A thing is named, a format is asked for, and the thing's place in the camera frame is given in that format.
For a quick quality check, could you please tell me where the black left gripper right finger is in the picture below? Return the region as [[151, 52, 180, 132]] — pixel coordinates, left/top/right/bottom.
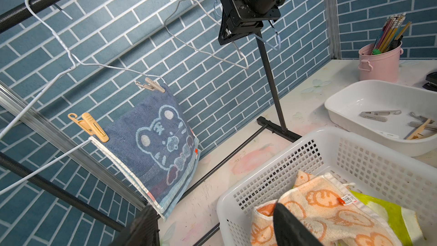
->
[[273, 202, 322, 246]]

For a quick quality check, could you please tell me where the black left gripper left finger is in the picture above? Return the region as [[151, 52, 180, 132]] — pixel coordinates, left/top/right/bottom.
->
[[110, 205, 159, 246]]

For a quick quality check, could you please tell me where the orange bunny towel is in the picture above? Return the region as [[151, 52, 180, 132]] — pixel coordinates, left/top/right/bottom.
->
[[250, 171, 401, 246]]

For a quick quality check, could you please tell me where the white wire hanger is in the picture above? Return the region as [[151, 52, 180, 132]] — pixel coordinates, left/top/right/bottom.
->
[[163, 0, 250, 70], [0, 0, 165, 197]]

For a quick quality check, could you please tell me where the blue bear towel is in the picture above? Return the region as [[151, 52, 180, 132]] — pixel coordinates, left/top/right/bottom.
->
[[89, 84, 200, 219]]

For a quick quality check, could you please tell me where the yellow green towel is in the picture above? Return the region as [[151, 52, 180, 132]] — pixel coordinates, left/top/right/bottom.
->
[[351, 191, 426, 246]]

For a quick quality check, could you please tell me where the beige clothespin orange towel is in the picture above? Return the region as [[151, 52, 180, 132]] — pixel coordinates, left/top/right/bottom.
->
[[359, 110, 402, 123], [408, 112, 437, 132]]

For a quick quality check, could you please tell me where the white perforated plastic basket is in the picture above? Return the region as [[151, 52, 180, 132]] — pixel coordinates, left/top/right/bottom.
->
[[216, 126, 437, 246]]

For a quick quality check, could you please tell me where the bundle of coloured pencils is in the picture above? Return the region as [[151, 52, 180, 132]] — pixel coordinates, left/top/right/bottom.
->
[[371, 13, 411, 55]]

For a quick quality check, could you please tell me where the white rectangular tray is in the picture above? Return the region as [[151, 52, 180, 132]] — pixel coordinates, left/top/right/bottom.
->
[[324, 80, 437, 157]]

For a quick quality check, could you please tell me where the pink metal pen bucket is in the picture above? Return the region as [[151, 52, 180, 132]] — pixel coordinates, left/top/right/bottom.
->
[[358, 43, 404, 83]]

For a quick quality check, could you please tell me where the black object beside tape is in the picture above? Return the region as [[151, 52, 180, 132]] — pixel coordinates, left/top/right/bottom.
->
[[422, 71, 437, 92]]

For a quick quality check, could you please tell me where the black clothes rack frame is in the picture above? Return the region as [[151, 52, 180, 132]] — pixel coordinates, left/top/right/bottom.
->
[[0, 0, 303, 246]]

